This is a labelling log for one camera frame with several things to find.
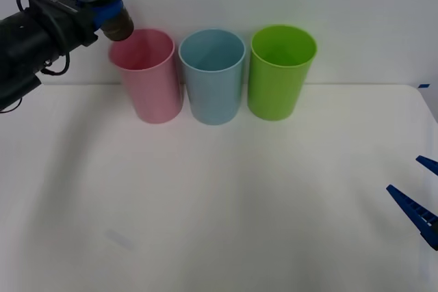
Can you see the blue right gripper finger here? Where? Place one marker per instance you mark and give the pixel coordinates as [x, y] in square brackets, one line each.
[419, 213]
[430, 165]

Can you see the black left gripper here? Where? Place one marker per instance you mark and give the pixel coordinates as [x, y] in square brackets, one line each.
[73, 25]

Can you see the pink plastic bin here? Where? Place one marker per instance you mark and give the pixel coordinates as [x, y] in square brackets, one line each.
[154, 93]

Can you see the pale blue plastic bin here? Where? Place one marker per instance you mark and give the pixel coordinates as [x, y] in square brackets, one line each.
[212, 100]

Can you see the green plastic bin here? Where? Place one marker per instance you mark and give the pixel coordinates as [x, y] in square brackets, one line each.
[273, 93]

